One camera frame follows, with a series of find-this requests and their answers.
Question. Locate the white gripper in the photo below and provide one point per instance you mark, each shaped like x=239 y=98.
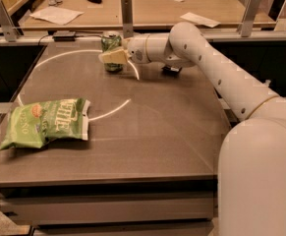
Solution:
x=137 y=49

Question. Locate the middle metal bracket post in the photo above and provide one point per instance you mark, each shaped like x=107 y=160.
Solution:
x=127 y=13

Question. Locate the white paper sheet right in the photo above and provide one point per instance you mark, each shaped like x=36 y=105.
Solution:
x=200 y=20

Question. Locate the metal bracket post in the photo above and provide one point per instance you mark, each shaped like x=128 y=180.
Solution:
x=127 y=13
x=10 y=32
x=246 y=26

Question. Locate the green soda can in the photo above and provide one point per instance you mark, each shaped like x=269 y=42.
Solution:
x=109 y=41

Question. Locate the white paper sheet left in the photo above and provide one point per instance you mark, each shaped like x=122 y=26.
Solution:
x=56 y=15

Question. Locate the grey drawer cabinet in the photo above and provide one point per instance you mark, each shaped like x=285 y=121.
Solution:
x=164 y=207

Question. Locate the black power adapter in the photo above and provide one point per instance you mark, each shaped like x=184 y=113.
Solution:
x=64 y=36

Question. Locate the wooden back desk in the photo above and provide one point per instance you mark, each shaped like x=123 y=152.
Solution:
x=148 y=14

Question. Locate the left metal bracket post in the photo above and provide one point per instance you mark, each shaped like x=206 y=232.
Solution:
x=10 y=32

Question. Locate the green jalapeno chip bag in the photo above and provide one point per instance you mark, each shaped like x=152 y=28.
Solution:
x=37 y=124

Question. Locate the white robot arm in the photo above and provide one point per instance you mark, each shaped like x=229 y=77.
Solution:
x=252 y=159

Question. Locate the black snack packet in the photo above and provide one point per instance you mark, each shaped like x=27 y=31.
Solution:
x=172 y=70

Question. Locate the right metal bracket post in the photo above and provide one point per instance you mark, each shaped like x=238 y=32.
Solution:
x=246 y=26

